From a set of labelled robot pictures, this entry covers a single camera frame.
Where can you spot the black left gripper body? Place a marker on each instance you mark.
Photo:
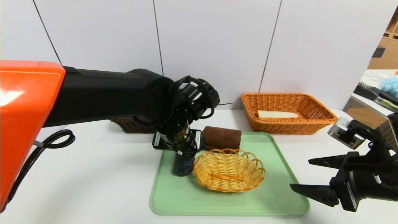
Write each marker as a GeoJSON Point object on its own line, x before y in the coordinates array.
{"type": "Point", "coordinates": [193, 140]}

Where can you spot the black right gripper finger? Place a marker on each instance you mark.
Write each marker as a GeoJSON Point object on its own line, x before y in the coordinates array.
{"type": "Point", "coordinates": [329, 161]}
{"type": "Point", "coordinates": [314, 193]}

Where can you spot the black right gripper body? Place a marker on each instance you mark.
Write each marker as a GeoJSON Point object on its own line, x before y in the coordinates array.
{"type": "Point", "coordinates": [345, 186]}

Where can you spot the dark grey towel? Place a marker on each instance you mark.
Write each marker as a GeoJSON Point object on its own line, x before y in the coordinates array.
{"type": "Point", "coordinates": [184, 166]}

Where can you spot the brown towel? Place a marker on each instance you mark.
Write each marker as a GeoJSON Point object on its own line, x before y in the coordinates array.
{"type": "Point", "coordinates": [222, 137]}

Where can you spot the white bread slice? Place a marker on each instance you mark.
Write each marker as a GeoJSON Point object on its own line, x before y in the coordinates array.
{"type": "Point", "coordinates": [276, 114]}

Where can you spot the black and orange left arm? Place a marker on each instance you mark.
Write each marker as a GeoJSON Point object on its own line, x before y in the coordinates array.
{"type": "Point", "coordinates": [93, 93]}

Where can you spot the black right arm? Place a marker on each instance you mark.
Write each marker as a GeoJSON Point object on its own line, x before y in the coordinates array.
{"type": "Point", "coordinates": [382, 180]}

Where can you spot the small yellow wicker basket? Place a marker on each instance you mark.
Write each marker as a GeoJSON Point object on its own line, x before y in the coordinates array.
{"type": "Point", "coordinates": [230, 171]}

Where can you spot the large orange wicker basket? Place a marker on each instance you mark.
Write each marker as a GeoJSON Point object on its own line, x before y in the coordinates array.
{"type": "Point", "coordinates": [286, 124]}

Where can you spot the dark brown wicker basket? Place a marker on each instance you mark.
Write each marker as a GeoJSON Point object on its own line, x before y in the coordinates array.
{"type": "Point", "coordinates": [130, 126]}

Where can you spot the light green plastic tray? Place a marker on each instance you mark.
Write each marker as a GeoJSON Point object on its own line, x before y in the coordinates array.
{"type": "Point", "coordinates": [279, 193]}

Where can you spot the brown wood panel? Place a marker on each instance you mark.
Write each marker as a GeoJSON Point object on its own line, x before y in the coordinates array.
{"type": "Point", "coordinates": [363, 116]}

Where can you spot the dark wicker chair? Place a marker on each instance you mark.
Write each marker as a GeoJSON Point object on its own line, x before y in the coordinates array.
{"type": "Point", "coordinates": [382, 126]}

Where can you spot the black bristle brush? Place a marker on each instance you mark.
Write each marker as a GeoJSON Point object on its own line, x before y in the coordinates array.
{"type": "Point", "coordinates": [367, 91]}

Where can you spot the white side table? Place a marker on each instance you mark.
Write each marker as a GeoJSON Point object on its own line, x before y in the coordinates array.
{"type": "Point", "coordinates": [371, 76]}

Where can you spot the light blue fluffy item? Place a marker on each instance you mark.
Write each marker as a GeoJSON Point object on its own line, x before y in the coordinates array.
{"type": "Point", "coordinates": [391, 86]}

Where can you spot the small dark box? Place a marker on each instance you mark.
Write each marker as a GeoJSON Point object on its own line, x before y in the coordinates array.
{"type": "Point", "coordinates": [378, 52]}

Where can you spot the wooden cabinet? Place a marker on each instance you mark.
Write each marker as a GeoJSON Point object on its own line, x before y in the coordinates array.
{"type": "Point", "coordinates": [388, 56]}

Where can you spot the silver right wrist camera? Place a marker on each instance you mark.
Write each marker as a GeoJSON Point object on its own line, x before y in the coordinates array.
{"type": "Point", "coordinates": [343, 130]}

